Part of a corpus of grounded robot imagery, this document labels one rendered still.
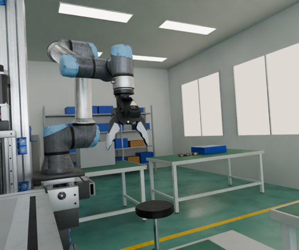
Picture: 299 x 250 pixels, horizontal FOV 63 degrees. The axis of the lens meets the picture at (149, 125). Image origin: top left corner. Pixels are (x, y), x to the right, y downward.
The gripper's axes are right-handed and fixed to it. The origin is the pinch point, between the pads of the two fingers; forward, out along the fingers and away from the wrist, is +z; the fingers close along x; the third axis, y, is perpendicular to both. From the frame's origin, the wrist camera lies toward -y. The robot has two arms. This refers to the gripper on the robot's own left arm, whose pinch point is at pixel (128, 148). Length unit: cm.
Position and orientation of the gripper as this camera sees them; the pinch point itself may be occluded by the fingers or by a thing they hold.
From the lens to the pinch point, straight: 82.5
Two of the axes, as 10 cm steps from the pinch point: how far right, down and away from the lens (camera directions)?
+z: 0.6, 10.0, -0.2
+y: -4.1, 0.5, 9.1
